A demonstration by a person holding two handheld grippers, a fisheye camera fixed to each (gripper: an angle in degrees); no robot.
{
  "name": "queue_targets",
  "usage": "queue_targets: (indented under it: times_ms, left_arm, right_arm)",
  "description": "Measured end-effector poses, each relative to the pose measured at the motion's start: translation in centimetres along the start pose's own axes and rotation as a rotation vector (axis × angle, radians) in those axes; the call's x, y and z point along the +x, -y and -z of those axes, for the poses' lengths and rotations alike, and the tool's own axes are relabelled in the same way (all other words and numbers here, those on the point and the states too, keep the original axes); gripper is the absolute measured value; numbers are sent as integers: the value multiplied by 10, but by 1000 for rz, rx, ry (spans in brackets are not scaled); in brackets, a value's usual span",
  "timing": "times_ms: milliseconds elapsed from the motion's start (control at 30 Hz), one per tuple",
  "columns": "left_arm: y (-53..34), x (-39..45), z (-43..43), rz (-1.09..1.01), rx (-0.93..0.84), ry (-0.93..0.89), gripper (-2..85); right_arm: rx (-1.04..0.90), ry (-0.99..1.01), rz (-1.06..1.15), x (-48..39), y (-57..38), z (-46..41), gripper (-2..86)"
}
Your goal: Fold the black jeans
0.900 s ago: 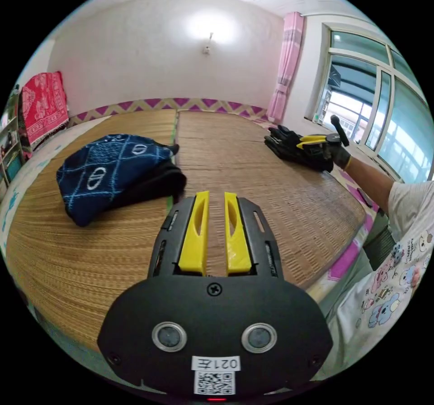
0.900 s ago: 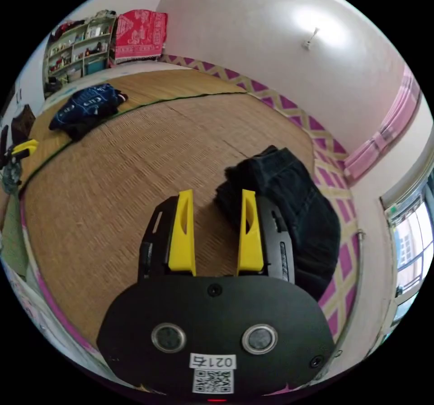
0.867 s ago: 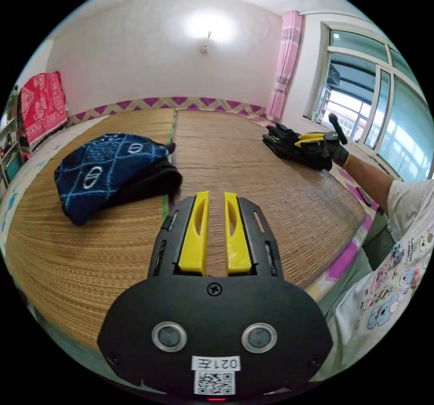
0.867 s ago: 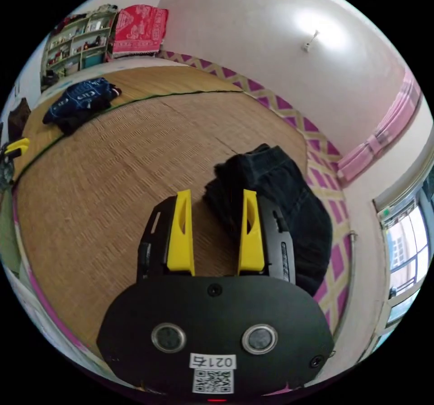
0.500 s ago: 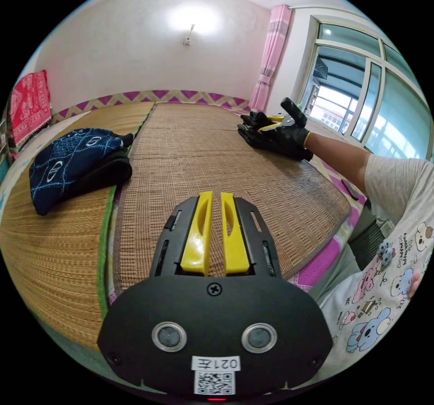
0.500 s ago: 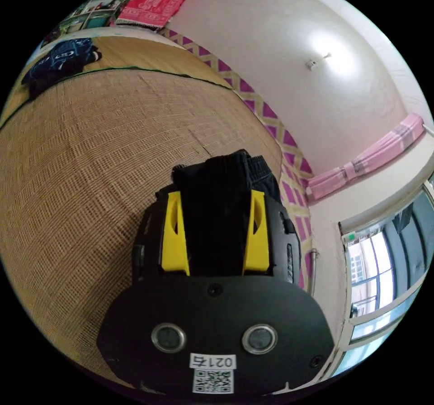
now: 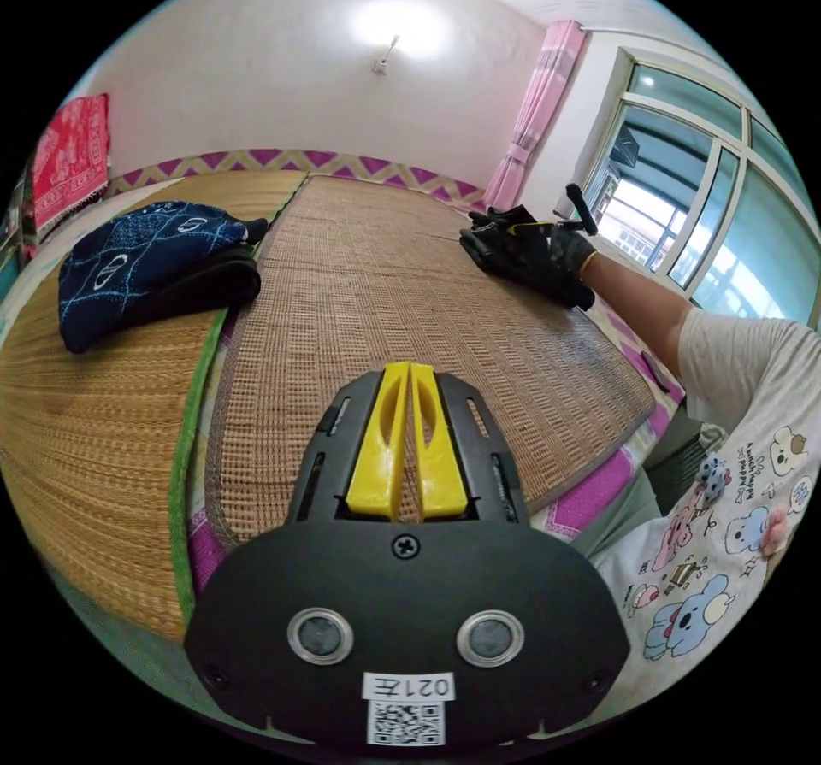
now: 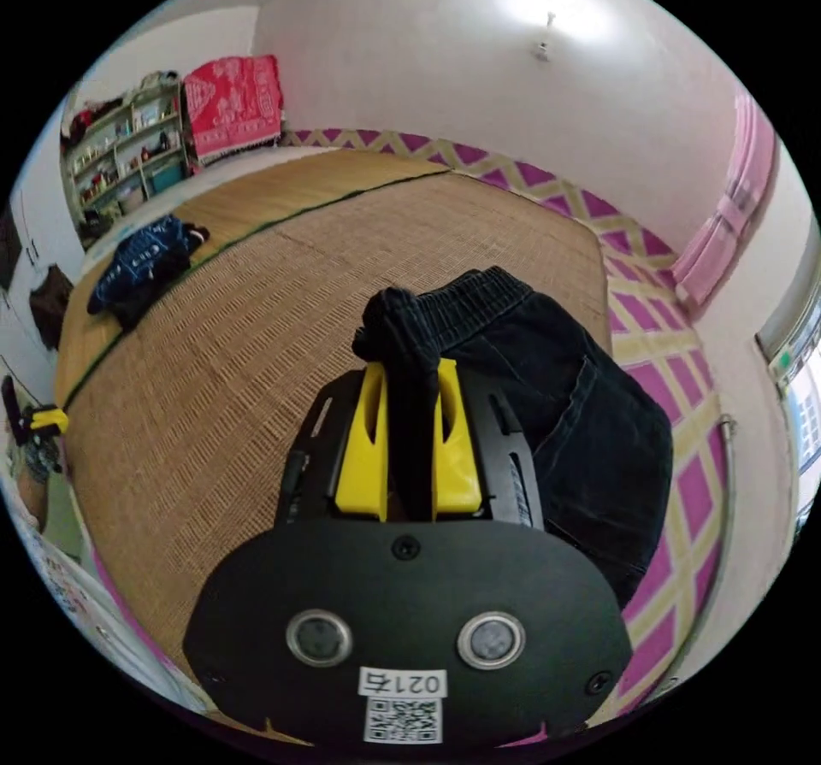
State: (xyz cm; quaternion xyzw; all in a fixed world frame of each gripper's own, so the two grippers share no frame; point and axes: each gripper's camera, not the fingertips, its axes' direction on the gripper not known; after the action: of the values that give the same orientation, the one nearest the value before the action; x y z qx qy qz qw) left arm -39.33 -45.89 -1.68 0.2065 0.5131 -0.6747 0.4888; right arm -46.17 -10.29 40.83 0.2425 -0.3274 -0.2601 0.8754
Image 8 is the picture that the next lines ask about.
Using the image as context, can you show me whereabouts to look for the red patterned cloth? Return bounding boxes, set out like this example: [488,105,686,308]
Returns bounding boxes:
[181,54,286,166]

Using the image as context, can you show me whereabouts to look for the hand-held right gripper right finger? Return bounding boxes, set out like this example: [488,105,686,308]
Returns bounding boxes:
[430,357,483,517]

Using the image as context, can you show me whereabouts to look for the pile of clothes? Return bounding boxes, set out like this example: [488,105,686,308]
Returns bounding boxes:
[86,213,211,332]

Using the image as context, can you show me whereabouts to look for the bed with woven mat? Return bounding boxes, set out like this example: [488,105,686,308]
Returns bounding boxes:
[53,128,734,748]

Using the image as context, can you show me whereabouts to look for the black jeans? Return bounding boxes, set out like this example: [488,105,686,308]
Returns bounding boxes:
[351,267,675,614]

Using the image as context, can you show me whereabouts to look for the shelf with goods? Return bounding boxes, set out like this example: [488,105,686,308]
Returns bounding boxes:
[59,69,192,248]

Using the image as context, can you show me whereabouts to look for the pink curtain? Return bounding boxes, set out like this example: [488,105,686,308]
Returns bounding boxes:
[670,90,782,332]

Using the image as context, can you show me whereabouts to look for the window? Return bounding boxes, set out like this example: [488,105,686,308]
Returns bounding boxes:
[755,293,821,526]

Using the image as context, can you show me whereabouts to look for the person's left hand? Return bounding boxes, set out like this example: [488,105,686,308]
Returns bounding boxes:
[9,467,51,534]

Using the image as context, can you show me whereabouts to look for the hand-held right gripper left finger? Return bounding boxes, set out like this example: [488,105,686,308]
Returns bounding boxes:
[334,363,391,516]

